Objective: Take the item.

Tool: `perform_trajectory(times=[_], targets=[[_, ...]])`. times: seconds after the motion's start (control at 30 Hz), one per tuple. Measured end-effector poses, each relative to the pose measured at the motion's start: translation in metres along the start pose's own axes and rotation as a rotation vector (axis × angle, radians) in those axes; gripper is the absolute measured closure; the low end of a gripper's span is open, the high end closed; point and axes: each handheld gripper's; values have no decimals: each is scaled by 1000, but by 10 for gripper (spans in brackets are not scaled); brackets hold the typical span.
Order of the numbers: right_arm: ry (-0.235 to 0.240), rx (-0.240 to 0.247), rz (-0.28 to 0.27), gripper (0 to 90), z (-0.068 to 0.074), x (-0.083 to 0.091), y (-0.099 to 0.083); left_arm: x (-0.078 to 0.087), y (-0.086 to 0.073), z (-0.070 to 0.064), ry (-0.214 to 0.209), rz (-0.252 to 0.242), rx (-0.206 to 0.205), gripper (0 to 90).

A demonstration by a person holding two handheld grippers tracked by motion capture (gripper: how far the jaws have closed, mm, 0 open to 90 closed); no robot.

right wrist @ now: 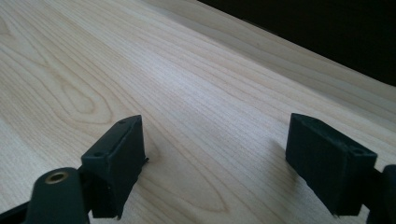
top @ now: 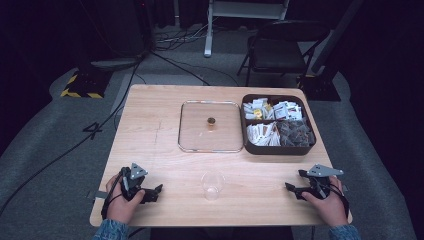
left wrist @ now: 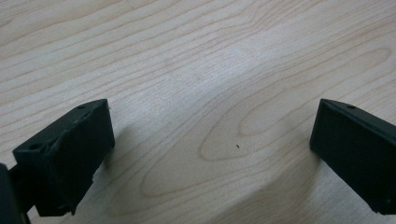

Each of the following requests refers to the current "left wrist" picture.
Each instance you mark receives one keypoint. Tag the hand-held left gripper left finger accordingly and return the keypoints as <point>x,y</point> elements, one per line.
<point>71,155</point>

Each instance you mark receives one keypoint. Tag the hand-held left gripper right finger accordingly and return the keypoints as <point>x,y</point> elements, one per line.
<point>358,155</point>

